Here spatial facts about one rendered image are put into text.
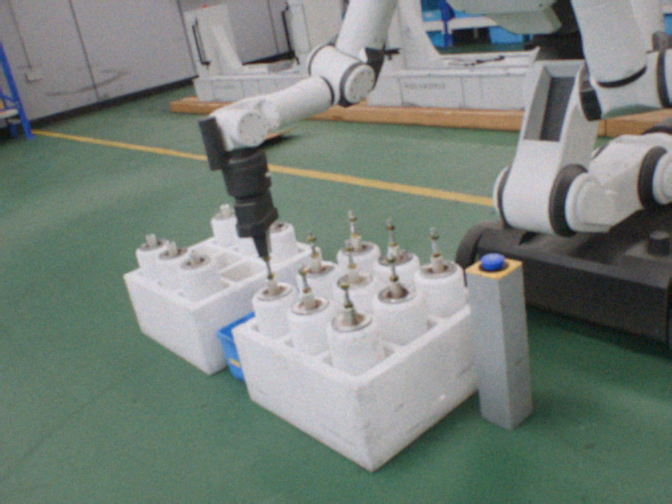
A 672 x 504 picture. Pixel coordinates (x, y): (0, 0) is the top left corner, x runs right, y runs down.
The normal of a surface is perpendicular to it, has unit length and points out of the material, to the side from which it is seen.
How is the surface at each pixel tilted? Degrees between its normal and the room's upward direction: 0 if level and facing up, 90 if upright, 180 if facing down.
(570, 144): 90
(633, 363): 0
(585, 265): 46
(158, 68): 90
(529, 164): 50
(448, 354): 90
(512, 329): 90
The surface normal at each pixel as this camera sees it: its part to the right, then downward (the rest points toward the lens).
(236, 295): 0.64, 0.19
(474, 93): -0.75, 0.37
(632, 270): -0.65, -0.38
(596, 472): -0.18, -0.91
